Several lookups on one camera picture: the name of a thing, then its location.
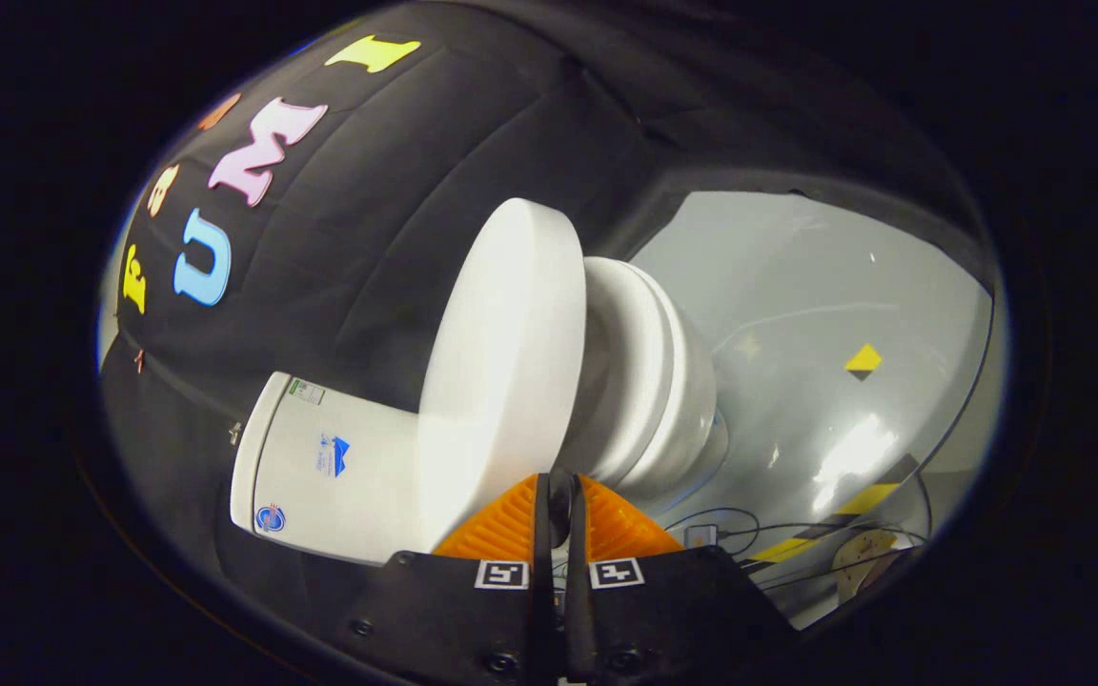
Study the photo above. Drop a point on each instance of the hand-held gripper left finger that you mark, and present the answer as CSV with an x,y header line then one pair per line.
x,y
473,619

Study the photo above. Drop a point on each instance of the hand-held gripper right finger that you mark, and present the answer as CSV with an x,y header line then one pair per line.
x,y
663,619

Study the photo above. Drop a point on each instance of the white toilet lid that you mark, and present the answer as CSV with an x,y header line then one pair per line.
x,y
511,353

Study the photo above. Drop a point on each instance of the white toilet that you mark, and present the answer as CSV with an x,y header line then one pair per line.
x,y
339,467

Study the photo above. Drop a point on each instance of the white toilet seat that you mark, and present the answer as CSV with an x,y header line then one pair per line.
x,y
630,372

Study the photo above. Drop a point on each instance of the small grey device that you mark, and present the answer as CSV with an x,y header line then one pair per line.
x,y
701,535

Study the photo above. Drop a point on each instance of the light wooden piece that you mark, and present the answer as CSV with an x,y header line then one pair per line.
x,y
862,562

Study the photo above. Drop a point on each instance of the yellow black floor tape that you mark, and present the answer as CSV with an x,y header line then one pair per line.
x,y
864,499

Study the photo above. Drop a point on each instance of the yellow black square floor marker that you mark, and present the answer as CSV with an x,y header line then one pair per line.
x,y
863,359

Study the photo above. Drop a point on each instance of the black backdrop cloth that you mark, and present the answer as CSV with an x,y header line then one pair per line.
x,y
396,191

